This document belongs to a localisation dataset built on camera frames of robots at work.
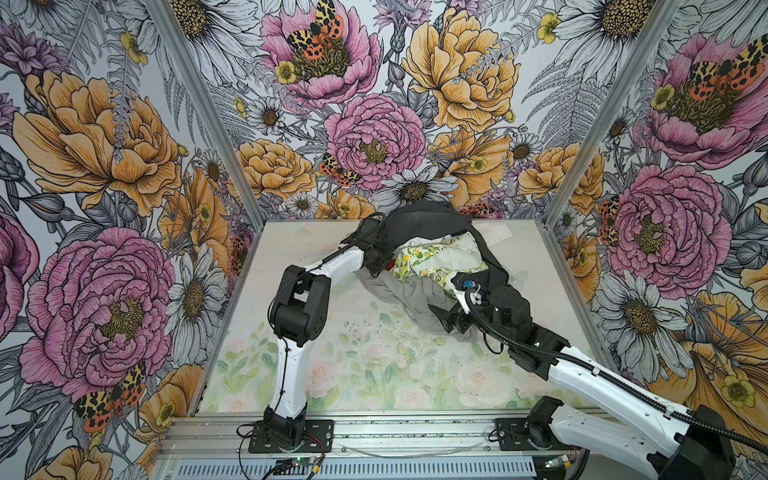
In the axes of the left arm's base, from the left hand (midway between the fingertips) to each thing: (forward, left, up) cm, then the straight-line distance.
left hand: (391, 261), depth 101 cm
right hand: (-23, -13, +14) cm, 30 cm away
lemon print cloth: (-5, -14, +6) cm, 16 cm away
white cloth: (+19, -40, -6) cm, 45 cm away
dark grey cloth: (+13, -7, +6) cm, 16 cm away
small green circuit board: (-54, +26, -8) cm, 61 cm away
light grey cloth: (-13, -6, -2) cm, 14 cm away
